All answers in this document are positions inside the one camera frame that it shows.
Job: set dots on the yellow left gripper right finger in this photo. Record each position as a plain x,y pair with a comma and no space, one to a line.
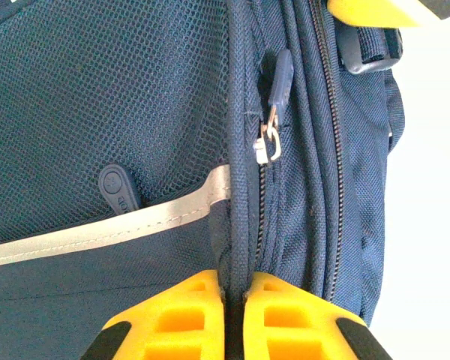
292,322

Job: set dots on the navy blue backpack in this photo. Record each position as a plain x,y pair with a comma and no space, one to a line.
97,112

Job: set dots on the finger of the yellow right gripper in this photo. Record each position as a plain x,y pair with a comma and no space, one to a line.
371,11

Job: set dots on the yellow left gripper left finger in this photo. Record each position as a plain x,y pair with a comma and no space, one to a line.
172,322

